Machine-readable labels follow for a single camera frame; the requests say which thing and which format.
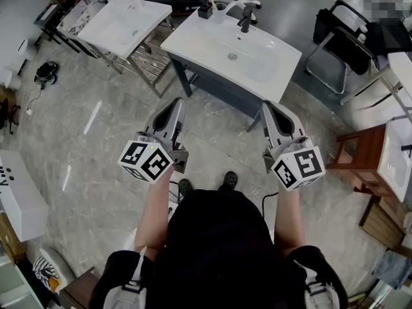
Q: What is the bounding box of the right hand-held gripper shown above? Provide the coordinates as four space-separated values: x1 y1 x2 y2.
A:
261 100 326 192

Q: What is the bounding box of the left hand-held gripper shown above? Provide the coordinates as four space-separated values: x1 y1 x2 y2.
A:
117 97 190 185

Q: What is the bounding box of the translucent white cup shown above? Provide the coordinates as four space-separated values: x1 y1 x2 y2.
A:
212 1 229 25

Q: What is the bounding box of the person's left forearm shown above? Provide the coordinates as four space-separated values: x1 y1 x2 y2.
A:
133 165 176 261

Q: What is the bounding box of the person's right forearm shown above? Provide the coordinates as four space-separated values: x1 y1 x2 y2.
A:
272 182 307 258

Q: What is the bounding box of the person's black left shoe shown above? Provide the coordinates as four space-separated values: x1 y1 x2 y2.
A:
178 178 194 195

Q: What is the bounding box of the person's black shoe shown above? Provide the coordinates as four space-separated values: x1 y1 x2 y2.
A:
221 171 239 190
178 178 194 195

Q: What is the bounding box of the brown wooden stand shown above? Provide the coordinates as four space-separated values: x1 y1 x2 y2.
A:
326 124 407 229

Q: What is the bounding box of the person's black right shoe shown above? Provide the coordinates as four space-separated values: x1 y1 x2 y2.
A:
221 171 239 190

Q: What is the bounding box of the metal sink stand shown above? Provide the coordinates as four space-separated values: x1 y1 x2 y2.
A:
92 14 177 99

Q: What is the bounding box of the small white sink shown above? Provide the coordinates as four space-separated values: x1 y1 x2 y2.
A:
376 120 412 203

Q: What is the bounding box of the dark sink stand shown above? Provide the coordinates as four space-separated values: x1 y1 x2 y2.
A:
168 52 263 133

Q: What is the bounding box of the person's black clothing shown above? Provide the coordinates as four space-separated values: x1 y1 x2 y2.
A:
89 187 349 309

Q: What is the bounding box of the white sink with black faucet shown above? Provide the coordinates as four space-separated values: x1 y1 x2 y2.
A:
160 10 303 104

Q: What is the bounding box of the long white box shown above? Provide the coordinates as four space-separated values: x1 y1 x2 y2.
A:
0 149 50 243

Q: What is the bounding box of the white sink without faucet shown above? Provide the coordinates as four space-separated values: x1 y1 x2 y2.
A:
77 0 173 59

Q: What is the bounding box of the black folding chair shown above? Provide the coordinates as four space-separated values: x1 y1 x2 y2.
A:
303 0 381 95

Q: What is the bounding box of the blue cloth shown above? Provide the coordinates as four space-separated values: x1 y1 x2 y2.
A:
371 248 412 291

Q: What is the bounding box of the white table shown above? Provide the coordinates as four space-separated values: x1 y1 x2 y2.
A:
339 51 412 126

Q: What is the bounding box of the striped cloth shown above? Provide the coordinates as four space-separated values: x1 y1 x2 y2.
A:
32 256 62 293

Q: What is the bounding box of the marbled white countertop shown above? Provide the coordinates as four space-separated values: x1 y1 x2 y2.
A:
56 0 108 39

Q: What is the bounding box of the black faucet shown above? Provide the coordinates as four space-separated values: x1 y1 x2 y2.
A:
237 6 254 34

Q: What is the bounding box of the black soap dispenser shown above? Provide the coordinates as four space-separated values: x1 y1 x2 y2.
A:
196 0 214 20

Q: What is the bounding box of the black floor cable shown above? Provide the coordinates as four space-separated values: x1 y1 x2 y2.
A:
261 191 279 219

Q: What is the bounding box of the grey right shoulder strap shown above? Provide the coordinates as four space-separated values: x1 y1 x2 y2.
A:
301 262 342 309

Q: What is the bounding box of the grey shoulder strap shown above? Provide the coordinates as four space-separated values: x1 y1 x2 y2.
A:
301 262 342 309
102 245 149 309

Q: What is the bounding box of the black headset with cable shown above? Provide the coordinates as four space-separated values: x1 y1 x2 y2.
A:
25 61 60 115

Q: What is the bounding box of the grey left shoulder strap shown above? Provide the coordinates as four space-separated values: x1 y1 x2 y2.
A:
102 245 149 309

